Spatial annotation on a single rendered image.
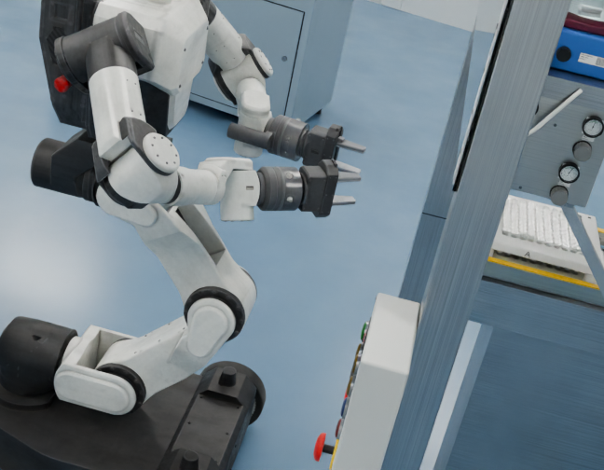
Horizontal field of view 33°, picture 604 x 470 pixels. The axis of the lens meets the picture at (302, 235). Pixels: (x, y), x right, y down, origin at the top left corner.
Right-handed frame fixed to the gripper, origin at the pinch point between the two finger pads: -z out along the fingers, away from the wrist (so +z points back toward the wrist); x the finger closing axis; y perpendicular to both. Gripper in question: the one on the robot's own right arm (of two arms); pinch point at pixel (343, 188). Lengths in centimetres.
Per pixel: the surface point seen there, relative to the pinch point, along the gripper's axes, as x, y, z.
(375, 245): 97, -133, -93
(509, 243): 1.2, 20.9, -28.1
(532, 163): -18.7, 25.0, -23.9
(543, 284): 6.7, 27.8, -34.0
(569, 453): 48, 34, -52
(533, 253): 1.6, 24.0, -32.1
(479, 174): -41, 73, 22
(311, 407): 97, -44, -31
